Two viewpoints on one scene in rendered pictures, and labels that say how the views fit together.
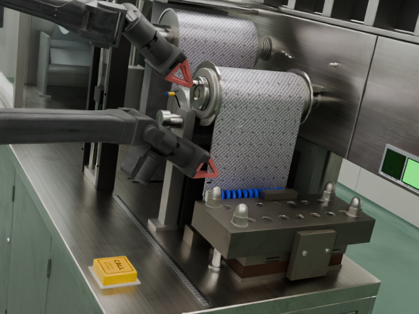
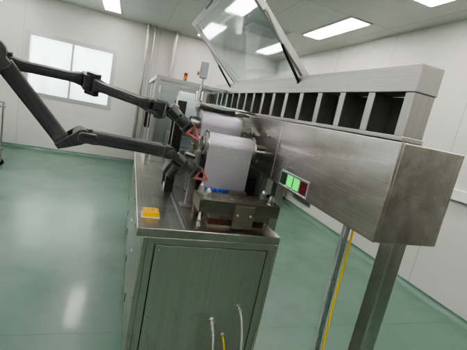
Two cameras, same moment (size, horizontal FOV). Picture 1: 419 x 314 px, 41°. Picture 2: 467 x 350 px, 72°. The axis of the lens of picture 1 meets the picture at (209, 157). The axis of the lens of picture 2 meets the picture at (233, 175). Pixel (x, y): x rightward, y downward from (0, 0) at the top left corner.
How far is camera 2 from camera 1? 0.57 m
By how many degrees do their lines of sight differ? 14
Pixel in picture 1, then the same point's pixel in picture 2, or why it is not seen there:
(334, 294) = (252, 238)
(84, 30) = (150, 110)
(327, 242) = (250, 212)
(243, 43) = (234, 127)
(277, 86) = (239, 142)
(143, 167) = (169, 169)
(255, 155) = (227, 173)
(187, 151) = (191, 165)
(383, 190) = (356, 236)
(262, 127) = (231, 160)
